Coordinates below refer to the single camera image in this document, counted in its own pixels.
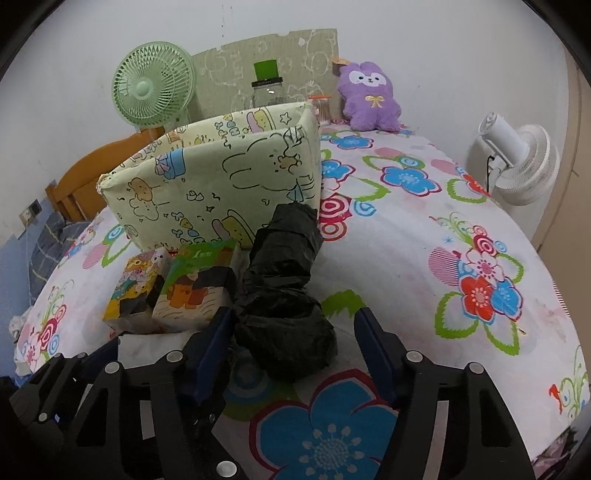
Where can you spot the green cartoon tissue pack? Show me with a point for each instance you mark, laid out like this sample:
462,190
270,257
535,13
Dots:
194,286

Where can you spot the yellow printed storage box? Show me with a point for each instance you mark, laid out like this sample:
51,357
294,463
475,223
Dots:
207,184

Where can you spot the yellow cartoon tissue pack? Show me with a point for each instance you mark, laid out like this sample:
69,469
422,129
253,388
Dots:
134,281

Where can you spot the wooden headboard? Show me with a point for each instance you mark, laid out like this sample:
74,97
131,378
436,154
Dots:
83,184

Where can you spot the white standing fan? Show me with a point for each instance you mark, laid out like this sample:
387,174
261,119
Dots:
526,161

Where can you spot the plaid grey bedding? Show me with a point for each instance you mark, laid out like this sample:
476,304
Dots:
51,249

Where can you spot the green patterned board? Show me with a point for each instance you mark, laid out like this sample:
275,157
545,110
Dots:
231,69

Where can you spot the brown paper tag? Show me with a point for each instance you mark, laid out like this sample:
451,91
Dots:
340,61

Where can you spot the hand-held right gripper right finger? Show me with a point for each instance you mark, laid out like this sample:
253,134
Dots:
376,355

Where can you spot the green desk fan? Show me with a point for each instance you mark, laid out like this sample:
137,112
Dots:
143,87

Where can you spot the black plastic bag bundle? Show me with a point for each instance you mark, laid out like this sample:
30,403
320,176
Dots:
281,286

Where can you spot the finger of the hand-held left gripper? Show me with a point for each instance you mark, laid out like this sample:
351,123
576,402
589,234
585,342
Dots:
64,378

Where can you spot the small jar with orange lid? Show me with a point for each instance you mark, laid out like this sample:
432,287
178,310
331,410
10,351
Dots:
322,110

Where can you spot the purple plush bunny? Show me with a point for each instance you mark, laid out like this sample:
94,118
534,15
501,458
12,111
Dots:
369,106

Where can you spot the glass jar with green lid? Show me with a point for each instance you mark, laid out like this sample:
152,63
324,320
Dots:
268,94

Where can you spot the wall socket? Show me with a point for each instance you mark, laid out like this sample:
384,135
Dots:
31,212

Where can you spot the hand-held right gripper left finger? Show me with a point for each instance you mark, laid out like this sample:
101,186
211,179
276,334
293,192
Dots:
212,355

